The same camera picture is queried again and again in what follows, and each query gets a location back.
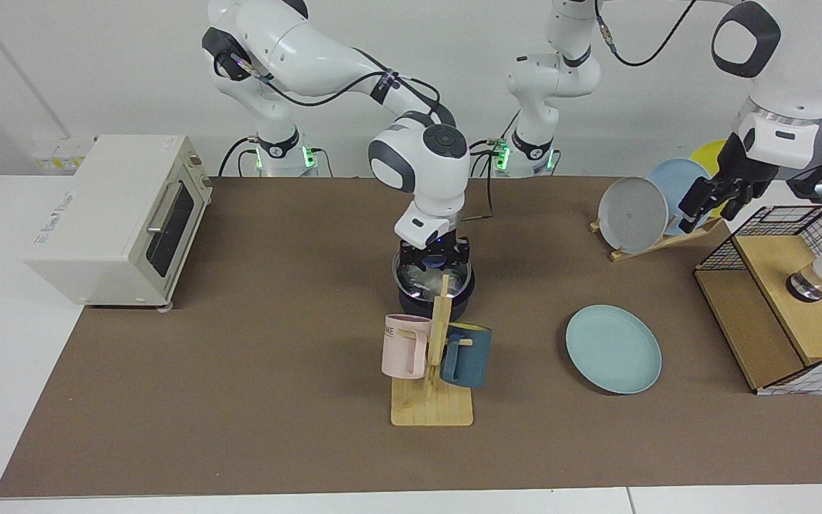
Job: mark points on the grey plate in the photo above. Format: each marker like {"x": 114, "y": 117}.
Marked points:
{"x": 632, "y": 214}

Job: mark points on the glass lid with blue knob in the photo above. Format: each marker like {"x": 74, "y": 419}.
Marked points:
{"x": 418, "y": 287}

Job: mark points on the white box with yellow label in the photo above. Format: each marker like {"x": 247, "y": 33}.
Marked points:
{"x": 54, "y": 163}

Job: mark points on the light blue plate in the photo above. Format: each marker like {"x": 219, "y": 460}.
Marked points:
{"x": 668, "y": 185}

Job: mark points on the dark teal cup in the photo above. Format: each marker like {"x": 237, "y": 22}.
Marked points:
{"x": 468, "y": 360}

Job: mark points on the yellow plate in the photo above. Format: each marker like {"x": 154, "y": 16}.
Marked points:
{"x": 707, "y": 153}

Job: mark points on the wooden cup stand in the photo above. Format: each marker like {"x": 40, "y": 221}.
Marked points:
{"x": 432, "y": 407}

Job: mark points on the pale toaster oven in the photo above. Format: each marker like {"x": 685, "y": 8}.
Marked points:
{"x": 97, "y": 214}

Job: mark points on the pink cup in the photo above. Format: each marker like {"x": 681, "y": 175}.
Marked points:
{"x": 404, "y": 353}

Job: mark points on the brown table cloth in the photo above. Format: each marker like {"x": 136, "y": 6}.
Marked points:
{"x": 240, "y": 392}

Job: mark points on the wooden plate rack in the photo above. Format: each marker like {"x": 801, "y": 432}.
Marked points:
{"x": 625, "y": 253}

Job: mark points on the pale green plate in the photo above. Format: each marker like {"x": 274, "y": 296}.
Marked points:
{"x": 614, "y": 350}

